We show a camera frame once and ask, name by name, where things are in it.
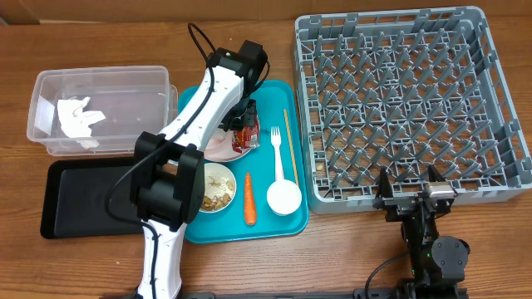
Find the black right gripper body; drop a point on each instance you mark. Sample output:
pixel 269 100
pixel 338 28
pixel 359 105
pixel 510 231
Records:
pixel 403 207

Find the red snack wrapper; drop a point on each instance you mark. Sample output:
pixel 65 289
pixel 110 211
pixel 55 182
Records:
pixel 247 138

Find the white cup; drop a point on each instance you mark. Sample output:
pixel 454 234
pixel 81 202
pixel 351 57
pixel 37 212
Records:
pixel 284 197

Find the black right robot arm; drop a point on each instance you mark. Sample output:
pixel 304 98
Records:
pixel 438 262

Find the large pink plate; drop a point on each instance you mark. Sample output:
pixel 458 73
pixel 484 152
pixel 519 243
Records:
pixel 219 146

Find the wooden chopstick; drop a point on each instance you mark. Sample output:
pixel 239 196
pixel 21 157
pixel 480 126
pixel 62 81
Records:
pixel 290 144

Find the white bowl with peanuts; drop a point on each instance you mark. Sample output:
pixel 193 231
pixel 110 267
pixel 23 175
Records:
pixel 220 188

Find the grey dishwasher rack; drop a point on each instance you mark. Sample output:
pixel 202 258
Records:
pixel 402 91

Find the white tissue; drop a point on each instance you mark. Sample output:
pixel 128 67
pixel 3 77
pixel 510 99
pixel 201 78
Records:
pixel 75 122

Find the black tray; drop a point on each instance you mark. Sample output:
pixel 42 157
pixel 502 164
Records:
pixel 74 200

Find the white plastic fork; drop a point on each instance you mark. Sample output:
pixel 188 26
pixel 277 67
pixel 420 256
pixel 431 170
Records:
pixel 276 141

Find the orange carrot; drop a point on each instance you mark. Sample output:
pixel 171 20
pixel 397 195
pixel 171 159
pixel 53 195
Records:
pixel 250 214

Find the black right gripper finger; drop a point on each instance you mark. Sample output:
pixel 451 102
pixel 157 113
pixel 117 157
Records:
pixel 384 188
pixel 434 175

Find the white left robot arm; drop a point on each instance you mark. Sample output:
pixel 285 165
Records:
pixel 167 181

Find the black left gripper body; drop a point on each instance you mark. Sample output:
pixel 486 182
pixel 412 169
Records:
pixel 244 115

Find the teal plastic tray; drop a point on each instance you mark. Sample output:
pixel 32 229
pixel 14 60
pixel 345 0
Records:
pixel 228 225

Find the clear plastic bin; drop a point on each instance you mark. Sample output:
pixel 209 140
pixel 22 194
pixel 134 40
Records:
pixel 134 99

